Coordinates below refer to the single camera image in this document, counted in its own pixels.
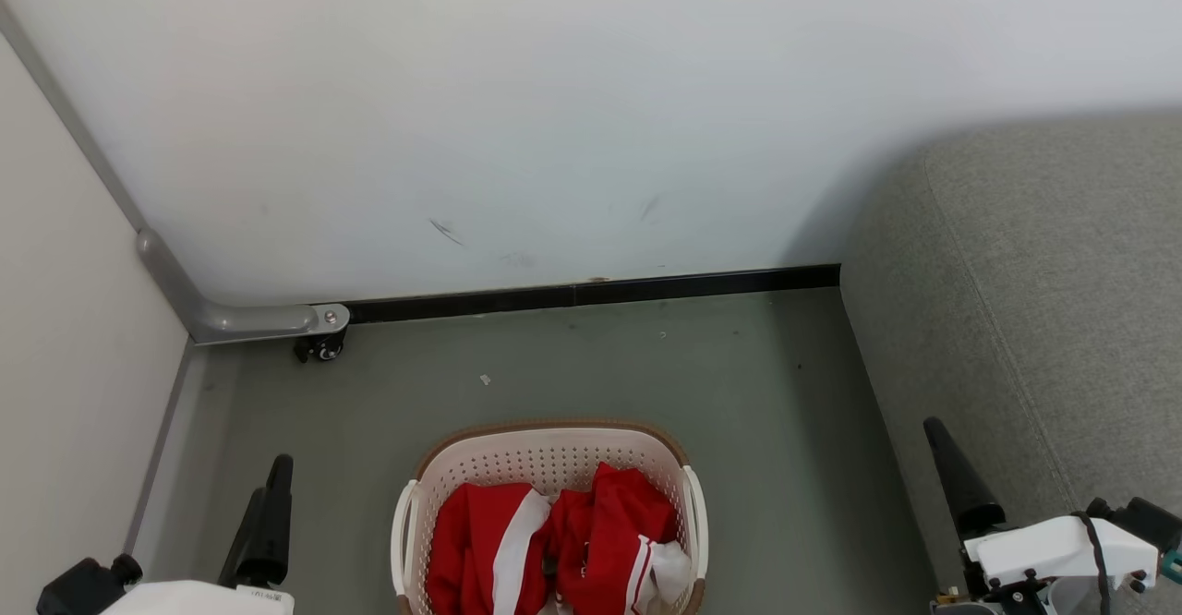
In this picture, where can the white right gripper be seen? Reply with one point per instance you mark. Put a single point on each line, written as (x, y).
(1053, 546)

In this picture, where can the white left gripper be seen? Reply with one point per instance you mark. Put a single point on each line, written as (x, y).
(194, 599)

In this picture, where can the red garment white collar band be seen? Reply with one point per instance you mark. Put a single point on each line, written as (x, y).
(471, 541)

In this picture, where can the red garment black print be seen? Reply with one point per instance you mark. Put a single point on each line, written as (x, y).
(609, 523)

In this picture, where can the grey fabric sofa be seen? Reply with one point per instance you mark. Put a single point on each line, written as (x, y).
(1034, 301)

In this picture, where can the black caster wheel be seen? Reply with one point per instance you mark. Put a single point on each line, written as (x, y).
(323, 349)

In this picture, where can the cream plastic laundry basket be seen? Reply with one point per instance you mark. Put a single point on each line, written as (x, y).
(545, 453)

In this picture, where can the black baseboard strip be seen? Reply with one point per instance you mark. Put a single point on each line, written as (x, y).
(591, 295)

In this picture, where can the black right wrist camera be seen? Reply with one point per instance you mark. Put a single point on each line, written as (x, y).
(1145, 518)

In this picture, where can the teal right camera connector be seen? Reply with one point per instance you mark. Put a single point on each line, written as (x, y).
(1173, 566)

